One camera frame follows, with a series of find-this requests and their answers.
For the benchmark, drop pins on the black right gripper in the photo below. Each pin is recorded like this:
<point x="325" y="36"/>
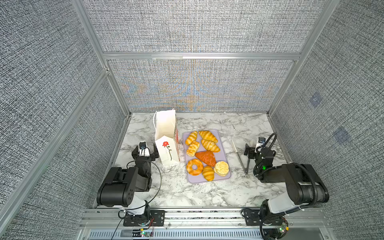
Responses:
<point x="250" y="151"/>

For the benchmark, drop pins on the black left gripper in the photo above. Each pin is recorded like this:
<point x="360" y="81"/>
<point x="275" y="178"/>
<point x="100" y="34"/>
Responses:
<point x="135" y="153"/>

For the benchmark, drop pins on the metal tongs with white tips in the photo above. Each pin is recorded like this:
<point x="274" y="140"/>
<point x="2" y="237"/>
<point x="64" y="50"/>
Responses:
<point x="244" y="167"/>

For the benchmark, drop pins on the pale round scone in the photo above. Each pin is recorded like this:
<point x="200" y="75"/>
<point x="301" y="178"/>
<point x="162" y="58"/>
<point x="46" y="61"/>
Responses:
<point x="221" y="168"/>

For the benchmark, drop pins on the white paper bag with rose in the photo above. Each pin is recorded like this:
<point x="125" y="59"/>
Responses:
<point x="166" y="136"/>

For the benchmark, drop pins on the small striped bun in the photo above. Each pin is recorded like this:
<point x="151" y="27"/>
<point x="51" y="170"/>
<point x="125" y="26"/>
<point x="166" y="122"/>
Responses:
<point x="208" y="173"/>

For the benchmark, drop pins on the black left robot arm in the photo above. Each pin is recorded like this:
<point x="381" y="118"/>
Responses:
<point x="120" y="185"/>

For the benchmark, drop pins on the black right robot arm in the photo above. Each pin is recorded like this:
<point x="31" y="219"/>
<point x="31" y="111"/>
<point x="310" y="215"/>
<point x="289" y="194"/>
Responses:
<point x="304" y="187"/>

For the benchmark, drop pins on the braided bread roll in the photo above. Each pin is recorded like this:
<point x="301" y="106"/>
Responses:
<point x="193" y="148"/>

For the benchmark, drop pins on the croissant middle right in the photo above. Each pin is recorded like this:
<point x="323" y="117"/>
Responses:
<point x="210" y="146"/>

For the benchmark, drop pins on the red-brown triangular pastry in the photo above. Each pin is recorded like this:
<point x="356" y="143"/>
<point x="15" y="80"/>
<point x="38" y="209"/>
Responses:
<point x="206" y="157"/>

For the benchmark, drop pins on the croissant top right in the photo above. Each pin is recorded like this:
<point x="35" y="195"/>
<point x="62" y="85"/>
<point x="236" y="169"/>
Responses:
<point x="207" y="135"/>

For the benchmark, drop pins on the lilac plastic tray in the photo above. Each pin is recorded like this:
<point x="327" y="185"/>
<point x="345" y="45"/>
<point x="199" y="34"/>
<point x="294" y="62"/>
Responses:
<point x="220" y="156"/>

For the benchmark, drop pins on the glazed donut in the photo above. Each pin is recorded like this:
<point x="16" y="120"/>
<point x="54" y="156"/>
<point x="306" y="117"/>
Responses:
<point x="194" y="167"/>

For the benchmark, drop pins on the small croissant top left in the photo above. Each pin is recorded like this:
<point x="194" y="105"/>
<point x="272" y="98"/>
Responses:
<point x="192" y="137"/>

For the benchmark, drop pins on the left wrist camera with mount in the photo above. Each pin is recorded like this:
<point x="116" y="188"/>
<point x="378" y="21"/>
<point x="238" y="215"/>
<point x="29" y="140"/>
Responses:
<point x="143" y="150"/>

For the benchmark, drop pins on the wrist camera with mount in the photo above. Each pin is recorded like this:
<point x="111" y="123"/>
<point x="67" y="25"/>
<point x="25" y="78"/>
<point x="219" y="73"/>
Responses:
<point x="261" y="143"/>
<point x="143" y="150"/>

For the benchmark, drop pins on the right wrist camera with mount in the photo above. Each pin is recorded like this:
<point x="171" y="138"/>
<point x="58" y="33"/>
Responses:
<point x="261" y="143"/>

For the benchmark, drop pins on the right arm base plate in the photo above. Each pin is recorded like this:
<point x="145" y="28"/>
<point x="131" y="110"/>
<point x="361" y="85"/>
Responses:
<point x="257" y="217"/>

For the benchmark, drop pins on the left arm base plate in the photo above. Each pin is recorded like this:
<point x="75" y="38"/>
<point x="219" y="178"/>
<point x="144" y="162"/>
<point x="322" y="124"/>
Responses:
<point x="155" y="217"/>

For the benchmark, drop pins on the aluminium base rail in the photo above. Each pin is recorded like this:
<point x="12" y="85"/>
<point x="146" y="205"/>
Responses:
<point x="199" y="224"/>

